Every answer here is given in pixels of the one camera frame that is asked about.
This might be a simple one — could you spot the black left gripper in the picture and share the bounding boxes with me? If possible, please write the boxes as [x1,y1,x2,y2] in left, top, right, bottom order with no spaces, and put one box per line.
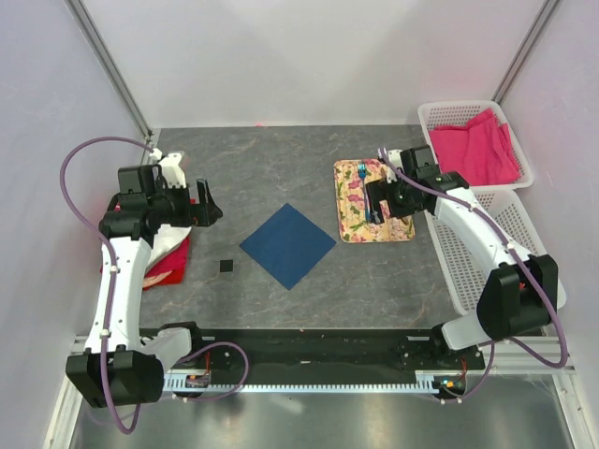
[149,179,222,228]

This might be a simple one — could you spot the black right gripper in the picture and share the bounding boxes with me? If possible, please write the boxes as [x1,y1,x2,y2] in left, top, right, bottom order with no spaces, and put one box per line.
[365,173,425,225]

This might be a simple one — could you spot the blue metallic fork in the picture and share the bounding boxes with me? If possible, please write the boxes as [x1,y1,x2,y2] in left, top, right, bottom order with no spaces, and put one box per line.
[358,161,381,225]

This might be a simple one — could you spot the blue paper napkin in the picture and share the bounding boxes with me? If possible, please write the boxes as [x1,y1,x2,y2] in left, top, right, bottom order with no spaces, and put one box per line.
[240,203,336,290]

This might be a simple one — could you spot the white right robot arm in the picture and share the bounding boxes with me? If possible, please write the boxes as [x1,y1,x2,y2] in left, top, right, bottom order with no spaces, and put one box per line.
[366,146,559,369]

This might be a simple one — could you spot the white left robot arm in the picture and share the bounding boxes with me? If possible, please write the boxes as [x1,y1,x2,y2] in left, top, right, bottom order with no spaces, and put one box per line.
[66,164,223,408]

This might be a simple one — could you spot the white cloth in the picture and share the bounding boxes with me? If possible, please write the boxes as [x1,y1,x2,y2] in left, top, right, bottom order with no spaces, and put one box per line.
[145,224,191,277]

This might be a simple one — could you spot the floral placemat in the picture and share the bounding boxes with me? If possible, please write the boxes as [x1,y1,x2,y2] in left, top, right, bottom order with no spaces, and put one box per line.
[334,160,416,243]

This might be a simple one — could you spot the small black square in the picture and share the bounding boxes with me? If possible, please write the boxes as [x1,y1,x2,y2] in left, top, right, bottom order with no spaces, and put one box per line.
[219,259,234,273]

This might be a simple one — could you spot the red folded cloth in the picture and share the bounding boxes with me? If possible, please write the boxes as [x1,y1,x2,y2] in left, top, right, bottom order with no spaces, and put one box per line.
[100,236,190,294]

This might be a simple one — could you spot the lower white plastic basket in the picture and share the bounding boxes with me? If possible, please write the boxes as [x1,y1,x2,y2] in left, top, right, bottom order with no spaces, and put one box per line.
[425,188,547,315]

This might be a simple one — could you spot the white plastic basket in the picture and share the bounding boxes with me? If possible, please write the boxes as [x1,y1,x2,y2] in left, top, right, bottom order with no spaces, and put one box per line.
[425,188,547,315]
[417,100,533,189]

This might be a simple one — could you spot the pink cloth napkins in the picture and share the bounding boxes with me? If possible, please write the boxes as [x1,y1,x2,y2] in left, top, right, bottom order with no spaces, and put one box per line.
[430,109,519,186]

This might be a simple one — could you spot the upper white plastic basket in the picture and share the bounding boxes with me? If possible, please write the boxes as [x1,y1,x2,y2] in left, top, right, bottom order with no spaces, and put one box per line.
[417,100,533,189]

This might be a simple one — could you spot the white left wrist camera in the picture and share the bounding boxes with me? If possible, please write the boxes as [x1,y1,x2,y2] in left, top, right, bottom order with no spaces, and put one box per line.
[149,147,187,188]

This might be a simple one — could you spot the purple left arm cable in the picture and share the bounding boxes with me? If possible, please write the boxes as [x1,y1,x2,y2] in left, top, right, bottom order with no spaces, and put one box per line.
[61,136,155,434]

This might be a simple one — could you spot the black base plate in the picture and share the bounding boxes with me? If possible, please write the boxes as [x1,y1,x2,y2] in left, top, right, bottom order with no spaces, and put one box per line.
[187,328,485,384]

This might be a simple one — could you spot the slotted cable duct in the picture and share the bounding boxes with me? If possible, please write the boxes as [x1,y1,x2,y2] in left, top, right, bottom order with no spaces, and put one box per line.
[163,372,465,396]

